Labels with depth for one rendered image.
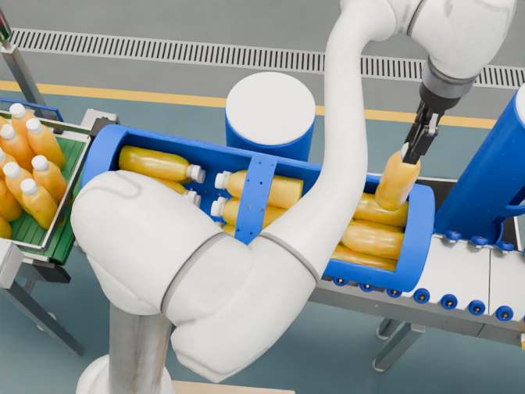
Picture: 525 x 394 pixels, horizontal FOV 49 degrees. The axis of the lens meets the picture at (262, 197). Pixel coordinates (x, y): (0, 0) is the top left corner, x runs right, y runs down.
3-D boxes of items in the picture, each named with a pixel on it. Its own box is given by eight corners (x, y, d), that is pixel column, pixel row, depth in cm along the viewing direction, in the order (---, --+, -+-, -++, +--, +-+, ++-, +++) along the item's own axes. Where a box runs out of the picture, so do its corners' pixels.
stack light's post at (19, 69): (94, 213, 273) (11, 54, 176) (86, 212, 273) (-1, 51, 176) (97, 206, 274) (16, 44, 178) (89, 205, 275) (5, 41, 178)
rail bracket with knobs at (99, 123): (115, 162, 182) (108, 144, 173) (93, 157, 182) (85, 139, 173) (125, 137, 186) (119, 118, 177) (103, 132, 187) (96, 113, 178)
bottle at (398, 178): (369, 205, 138) (387, 160, 120) (379, 180, 141) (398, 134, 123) (399, 216, 137) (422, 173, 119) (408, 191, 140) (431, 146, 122)
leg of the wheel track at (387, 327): (388, 341, 248) (430, 294, 192) (375, 338, 248) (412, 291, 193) (390, 327, 250) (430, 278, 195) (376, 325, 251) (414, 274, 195)
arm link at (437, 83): (484, 43, 97) (472, 66, 102) (430, 33, 97) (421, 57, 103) (483, 84, 92) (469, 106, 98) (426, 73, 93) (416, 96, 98)
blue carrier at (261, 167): (402, 312, 153) (434, 256, 131) (91, 245, 160) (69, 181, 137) (408, 226, 170) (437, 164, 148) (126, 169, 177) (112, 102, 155)
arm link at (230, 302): (323, 271, 67) (233, 206, 71) (225, 399, 62) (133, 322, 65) (316, 299, 79) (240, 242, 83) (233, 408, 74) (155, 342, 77)
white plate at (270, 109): (329, 130, 173) (328, 132, 174) (297, 62, 185) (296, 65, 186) (241, 154, 168) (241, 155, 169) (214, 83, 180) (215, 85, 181)
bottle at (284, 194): (303, 177, 146) (226, 162, 148) (298, 200, 142) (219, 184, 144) (300, 194, 152) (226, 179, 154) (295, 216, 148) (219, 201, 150)
